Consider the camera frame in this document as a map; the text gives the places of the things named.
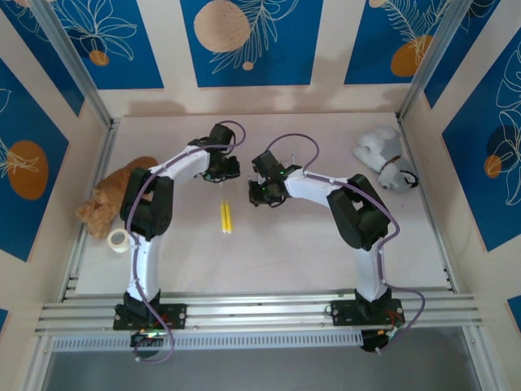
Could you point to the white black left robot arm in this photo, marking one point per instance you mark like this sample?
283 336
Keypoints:
144 269

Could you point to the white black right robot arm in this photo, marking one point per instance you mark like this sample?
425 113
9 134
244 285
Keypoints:
368 277

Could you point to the yellow marker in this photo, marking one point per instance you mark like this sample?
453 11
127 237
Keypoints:
223 216
229 220

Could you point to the orange plush toy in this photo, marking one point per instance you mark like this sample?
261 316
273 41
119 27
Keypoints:
106 199

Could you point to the white grey plush dog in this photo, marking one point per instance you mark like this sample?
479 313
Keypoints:
378 146

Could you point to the white masking tape roll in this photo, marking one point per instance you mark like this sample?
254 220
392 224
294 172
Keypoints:
112 243

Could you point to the aluminium front frame rails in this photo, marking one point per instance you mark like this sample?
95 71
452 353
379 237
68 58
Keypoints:
264 315

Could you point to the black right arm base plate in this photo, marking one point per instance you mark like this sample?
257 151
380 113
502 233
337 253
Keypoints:
346 313

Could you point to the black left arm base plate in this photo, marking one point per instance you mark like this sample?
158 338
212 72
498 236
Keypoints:
175 315

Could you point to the aluminium left upright post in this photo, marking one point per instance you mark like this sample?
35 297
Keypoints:
77 69

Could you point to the aluminium upright post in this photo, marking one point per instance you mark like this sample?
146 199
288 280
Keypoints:
77 69
431 61

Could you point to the aluminium right side rail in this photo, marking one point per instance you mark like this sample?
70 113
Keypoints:
441 244

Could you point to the aluminium rail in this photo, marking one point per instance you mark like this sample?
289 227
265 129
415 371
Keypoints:
441 244
73 277

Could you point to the aluminium left side rail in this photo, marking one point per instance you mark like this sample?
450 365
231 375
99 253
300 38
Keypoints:
73 277

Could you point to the aluminium right upright post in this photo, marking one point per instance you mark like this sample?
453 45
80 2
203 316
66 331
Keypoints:
431 61

